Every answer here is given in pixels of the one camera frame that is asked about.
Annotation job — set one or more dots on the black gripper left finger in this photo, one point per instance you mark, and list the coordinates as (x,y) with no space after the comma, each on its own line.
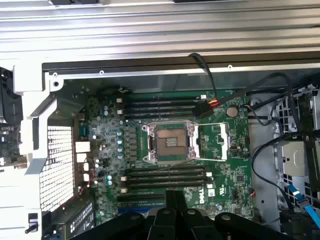
(140,227)

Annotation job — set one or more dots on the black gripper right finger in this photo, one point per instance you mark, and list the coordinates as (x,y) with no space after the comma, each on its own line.
(212,230)

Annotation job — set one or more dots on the long black expansion slot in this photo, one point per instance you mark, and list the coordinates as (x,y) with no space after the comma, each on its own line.
(140,197)

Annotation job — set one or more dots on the silver disk drive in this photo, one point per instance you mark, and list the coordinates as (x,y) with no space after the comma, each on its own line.
(295,160)

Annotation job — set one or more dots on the steel socket cover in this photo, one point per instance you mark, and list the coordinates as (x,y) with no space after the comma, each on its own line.
(223,142)

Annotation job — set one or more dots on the green Dell motherboard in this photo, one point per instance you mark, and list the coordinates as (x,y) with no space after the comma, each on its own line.
(225,150)

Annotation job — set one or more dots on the black graphics card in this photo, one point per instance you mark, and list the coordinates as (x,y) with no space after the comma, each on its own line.
(8,100)

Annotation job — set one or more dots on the silver coin battery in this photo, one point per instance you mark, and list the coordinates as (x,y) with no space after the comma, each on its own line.
(232,111)

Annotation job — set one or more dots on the open metal PC case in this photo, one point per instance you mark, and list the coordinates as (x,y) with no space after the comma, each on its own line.
(175,80)

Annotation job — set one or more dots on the blue expansion slot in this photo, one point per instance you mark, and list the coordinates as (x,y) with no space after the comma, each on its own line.
(132,210)

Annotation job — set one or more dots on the black RAM slot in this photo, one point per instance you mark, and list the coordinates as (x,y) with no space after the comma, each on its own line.
(160,111)
(160,105)
(165,169)
(165,175)
(160,100)
(160,186)
(165,180)
(160,116)

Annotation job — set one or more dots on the CPU socket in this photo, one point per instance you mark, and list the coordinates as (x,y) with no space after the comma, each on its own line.
(170,140)

